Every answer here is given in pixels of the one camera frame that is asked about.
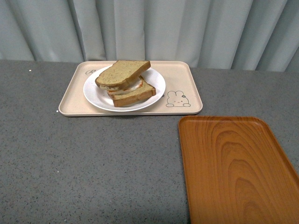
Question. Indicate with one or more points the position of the wooden brown tray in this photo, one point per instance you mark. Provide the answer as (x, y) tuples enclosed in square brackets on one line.
[(236, 172)]

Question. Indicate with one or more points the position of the fried egg filling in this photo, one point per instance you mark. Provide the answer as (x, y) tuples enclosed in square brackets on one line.
[(132, 87)]

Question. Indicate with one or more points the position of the white round plate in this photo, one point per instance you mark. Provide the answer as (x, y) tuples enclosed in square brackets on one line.
[(100, 98)]

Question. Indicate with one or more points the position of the pink rabbit tray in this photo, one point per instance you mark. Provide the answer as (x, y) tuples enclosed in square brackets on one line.
[(180, 97)]

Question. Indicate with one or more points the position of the grey curtain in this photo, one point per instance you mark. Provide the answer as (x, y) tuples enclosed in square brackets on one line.
[(220, 34)]

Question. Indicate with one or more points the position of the bread slice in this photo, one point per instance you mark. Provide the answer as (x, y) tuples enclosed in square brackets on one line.
[(121, 74), (143, 93)]

